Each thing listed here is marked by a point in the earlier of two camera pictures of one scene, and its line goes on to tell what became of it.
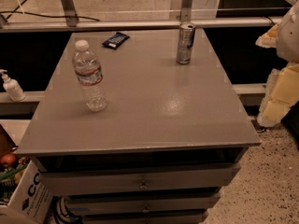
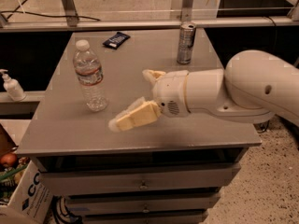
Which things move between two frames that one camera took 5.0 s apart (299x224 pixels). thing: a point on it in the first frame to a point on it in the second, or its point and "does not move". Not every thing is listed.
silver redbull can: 185,43 does not move
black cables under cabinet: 60,212 does not move
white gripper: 290,36 to 170,92
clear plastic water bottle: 89,70 does not move
